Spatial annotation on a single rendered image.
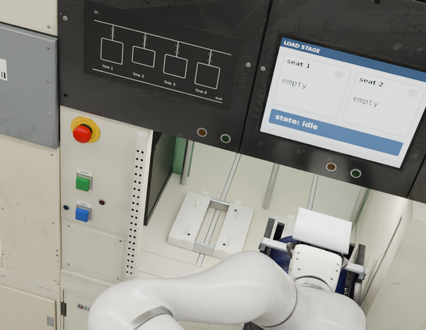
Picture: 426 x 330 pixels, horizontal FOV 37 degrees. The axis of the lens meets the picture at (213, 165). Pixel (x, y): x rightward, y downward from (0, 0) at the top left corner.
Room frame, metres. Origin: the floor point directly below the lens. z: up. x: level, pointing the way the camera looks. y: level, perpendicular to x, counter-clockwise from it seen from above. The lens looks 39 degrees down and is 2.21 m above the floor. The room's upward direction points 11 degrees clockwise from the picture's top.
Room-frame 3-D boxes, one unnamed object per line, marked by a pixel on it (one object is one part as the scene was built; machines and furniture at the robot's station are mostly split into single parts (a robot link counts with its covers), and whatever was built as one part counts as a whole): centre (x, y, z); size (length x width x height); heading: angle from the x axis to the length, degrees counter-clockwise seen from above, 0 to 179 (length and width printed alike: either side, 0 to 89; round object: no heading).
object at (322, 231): (1.01, -0.26, 1.11); 0.24 x 0.20 x 0.32; 82
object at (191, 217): (1.36, -0.03, 0.89); 0.22 x 0.21 x 0.04; 173
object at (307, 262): (0.90, -0.24, 1.25); 0.11 x 0.10 x 0.07; 172
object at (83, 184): (1.10, 0.29, 1.20); 0.03 x 0.02 x 0.03; 83
